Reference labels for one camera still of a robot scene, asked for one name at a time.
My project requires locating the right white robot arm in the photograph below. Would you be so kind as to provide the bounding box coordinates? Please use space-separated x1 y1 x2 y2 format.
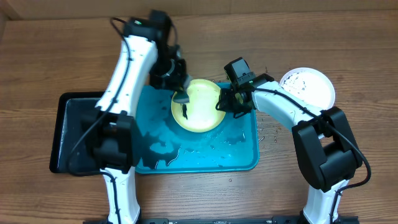
215 73 368 223

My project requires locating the yellow plate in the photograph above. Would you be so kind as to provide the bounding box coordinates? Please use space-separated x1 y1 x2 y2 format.
171 79 226 133

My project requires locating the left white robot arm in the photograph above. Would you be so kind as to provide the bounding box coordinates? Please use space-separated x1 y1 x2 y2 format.
79 10 192 223

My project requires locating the green grey sponge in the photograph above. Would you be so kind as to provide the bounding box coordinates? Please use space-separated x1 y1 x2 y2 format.
172 91 190 104

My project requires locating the teal plastic tray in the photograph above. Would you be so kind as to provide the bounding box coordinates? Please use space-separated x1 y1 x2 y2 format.
136 86 260 174

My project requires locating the pink white plate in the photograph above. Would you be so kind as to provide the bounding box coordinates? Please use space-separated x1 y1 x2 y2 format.
279 67 335 110

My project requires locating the black water tray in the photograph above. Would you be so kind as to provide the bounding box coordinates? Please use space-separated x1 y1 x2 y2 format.
49 91 103 174

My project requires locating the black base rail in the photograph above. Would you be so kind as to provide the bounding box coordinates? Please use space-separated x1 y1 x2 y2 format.
82 215 360 224

